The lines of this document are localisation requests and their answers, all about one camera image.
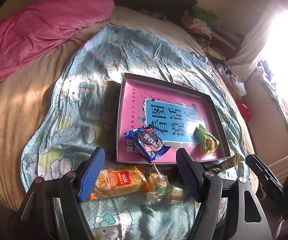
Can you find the orange bread packet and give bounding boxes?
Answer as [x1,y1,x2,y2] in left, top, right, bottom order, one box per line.
[90,166,149,200]

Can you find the green pastry packet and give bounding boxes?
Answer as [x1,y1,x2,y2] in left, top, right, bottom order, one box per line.
[193,124,220,153]

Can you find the clear green-label pastry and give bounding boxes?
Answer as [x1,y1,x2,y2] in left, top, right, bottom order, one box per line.
[147,165,168,204]

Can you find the blue Oreo cookie packet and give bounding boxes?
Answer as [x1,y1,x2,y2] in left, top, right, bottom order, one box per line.
[124,124,171,163]

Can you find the clear small cake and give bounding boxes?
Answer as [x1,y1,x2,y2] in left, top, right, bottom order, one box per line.
[165,185,185,204]

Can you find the dark cardboard box tray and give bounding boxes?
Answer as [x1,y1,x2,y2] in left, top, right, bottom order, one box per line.
[116,73,232,167]

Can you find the yellow cow print snack bar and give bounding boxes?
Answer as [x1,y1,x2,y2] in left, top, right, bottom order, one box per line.
[208,154,238,174]

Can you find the Hello Kitty patterned blanket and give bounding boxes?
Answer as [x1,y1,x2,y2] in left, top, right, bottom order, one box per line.
[20,27,251,239]

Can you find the pink and blue book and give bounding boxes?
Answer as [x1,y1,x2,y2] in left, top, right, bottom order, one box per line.
[118,80,225,163]

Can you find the red plastic bag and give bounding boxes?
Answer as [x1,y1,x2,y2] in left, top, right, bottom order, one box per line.
[235,100,250,123]

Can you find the white plastic bag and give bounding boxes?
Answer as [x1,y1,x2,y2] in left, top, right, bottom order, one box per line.
[214,63,247,100]

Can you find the tan bed sheet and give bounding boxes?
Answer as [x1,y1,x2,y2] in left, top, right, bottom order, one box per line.
[0,4,258,213]

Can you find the white curtain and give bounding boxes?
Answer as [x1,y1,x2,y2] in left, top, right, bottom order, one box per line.
[226,0,284,82]

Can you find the pile of clothes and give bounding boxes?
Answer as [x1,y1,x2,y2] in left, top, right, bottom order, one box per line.
[181,5,244,64]

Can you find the pink quilt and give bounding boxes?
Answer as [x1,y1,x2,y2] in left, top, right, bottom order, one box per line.
[0,0,115,82]

